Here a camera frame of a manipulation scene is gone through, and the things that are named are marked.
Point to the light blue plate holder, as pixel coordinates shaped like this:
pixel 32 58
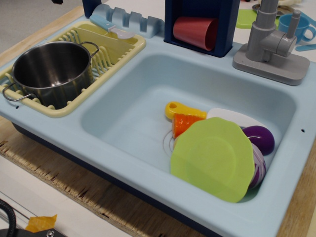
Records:
pixel 131 22

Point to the green cutting board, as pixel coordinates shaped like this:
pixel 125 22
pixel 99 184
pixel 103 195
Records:
pixel 245 18

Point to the yellow handled toy knife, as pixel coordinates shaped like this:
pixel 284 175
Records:
pixel 173 108

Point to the green plastic plate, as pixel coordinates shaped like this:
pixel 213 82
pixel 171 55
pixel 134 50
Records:
pixel 216 156

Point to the purple toy eggplant half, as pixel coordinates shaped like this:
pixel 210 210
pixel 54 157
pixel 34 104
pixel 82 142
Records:
pixel 261 137

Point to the dark blue cup holder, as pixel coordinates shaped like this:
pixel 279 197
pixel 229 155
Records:
pixel 225 11

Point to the orange toy carrot piece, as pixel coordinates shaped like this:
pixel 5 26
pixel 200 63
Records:
pixel 181 122

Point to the light blue toy sink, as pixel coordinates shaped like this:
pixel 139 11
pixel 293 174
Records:
pixel 121 130

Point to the red plastic cup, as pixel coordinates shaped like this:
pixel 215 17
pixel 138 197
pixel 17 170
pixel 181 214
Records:
pixel 197 31

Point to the stainless steel pot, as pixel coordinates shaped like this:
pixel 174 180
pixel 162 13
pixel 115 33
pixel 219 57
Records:
pixel 54 72

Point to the blue toy utensil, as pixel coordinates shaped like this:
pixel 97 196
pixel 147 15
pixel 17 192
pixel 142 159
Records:
pixel 306 47

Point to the grey toy faucet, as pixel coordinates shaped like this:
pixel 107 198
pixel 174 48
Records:
pixel 268 52

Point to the blue plastic mug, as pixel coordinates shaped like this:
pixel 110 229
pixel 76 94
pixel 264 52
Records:
pixel 300 28

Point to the yellow tape piece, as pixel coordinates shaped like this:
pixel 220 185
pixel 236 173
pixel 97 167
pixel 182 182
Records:
pixel 41 223

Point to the blue handled toy spoon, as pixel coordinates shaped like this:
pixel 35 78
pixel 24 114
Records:
pixel 110 27

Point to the pale yellow dish rack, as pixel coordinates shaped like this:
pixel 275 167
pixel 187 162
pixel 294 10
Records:
pixel 110 57

